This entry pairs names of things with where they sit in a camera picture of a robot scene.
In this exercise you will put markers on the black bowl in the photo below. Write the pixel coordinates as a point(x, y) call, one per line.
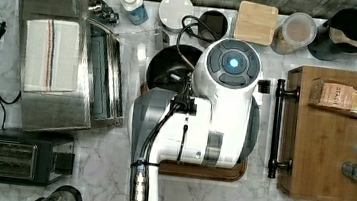
point(167, 70)

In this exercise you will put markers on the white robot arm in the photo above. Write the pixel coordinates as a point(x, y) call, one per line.
point(211, 121)

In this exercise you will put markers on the stainless steel toaster oven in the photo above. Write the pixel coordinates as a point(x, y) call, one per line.
point(97, 101)

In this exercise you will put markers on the white round canister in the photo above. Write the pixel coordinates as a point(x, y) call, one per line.
point(171, 13)

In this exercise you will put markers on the bamboo lid container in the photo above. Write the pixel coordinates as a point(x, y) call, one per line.
point(256, 23)

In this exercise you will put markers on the blue bottle white cap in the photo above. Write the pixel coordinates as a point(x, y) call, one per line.
point(135, 10)

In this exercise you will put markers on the striped white towel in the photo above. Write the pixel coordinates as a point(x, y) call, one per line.
point(52, 56)

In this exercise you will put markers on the clear plastic jar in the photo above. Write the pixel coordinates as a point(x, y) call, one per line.
point(296, 31)

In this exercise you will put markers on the dark glass jar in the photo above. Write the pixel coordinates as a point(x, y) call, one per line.
point(64, 193)

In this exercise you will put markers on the box of tea bags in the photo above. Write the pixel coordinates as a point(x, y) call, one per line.
point(334, 96)

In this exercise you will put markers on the black slot toaster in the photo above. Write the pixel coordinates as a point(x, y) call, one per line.
point(35, 159)

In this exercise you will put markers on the black utensil holder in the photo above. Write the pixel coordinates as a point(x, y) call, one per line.
point(323, 47)

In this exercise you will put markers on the wooden tray with black handle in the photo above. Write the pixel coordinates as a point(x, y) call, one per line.
point(316, 142)

